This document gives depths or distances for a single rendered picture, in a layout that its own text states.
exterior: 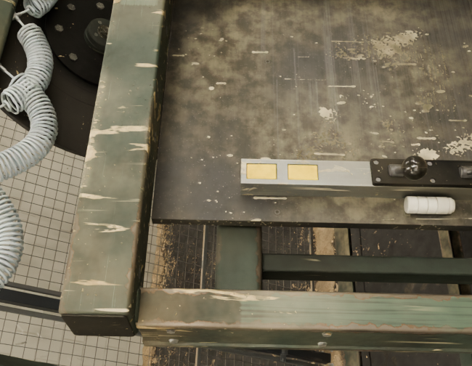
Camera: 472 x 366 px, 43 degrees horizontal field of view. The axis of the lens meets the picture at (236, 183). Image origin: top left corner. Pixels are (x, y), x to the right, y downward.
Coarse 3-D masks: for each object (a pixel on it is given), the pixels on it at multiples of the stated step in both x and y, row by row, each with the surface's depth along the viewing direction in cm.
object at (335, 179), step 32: (256, 160) 102; (288, 160) 102; (320, 160) 102; (256, 192) 102; (288, 192) 102; (320, 192) 102; (352, 192) 102; (384, 192) 102; (416, 192) 102; (448, 192) 101
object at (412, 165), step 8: (408, 160) 89; (416, 160) 88; (424, 160) 89; (392, 168) 99; (400, 168) 96; (408, 168) 89; (416, 168) 88; (424, 168) 88; (408, 176) 89; (416, 176) 89
